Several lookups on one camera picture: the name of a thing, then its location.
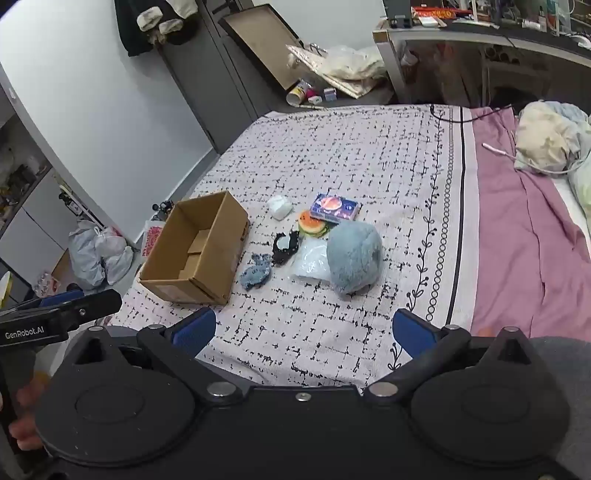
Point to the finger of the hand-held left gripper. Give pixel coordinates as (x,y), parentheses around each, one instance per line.
(62,297)
(99,304)

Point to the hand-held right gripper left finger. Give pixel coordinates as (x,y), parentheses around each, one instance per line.
(194,330)

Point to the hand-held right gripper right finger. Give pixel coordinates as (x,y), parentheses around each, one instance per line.
(413,333)

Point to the brown cardboard box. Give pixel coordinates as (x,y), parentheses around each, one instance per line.
(217,258)

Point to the small blue knit toy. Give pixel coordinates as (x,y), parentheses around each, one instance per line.
(256,273)

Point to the fluffy blue plush toy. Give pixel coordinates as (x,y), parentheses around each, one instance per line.
(353,254)

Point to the black cloth pouch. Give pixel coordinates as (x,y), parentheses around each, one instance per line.
(280,250)

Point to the clear plastic bag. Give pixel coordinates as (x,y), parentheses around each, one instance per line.
(310,262)

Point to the person's left hand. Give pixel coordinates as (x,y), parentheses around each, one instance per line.
(25,431)

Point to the grey plastic bag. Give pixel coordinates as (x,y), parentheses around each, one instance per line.
(85,258)

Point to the white plastic bag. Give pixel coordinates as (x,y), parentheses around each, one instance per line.
(117,258)

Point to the white shelf cabinet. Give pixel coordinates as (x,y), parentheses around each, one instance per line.
(32,221)

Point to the red printed bag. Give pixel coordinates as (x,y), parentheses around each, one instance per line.
(152,237)

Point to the dark spray bottle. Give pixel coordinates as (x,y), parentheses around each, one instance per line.
(69,201)

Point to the pink bed sheet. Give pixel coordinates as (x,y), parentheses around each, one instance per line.
(508,230)

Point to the blue tissue packet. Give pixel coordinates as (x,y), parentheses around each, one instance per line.
(334,207)

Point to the orange watermelon slice plush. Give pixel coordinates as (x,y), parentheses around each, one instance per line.
(311,225)

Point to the white crumpled cloth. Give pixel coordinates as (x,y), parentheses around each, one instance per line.
(279,207)

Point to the person's grey clothing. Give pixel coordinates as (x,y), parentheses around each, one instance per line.
(572,392)

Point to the black-and-white patterned blanket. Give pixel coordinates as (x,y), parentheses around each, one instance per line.
(346,152)

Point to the light green pillow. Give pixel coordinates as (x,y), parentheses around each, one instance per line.
(582,184)

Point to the cream bedding bundle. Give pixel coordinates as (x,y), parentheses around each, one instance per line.
(542,134)

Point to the dark grey door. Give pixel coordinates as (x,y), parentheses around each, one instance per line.
(203,83)

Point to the small pale box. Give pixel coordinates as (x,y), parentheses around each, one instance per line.
(330,94)

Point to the small pink item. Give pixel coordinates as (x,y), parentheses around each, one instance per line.
(315,98)

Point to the paper cup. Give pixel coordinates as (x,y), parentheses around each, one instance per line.
(298,93)

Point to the cream tote bag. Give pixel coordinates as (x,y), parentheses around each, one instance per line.
(351,67)

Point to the brown framed board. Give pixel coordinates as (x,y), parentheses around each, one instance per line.
(263,44)

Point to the white desk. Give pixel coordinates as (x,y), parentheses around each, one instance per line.
(466,37)

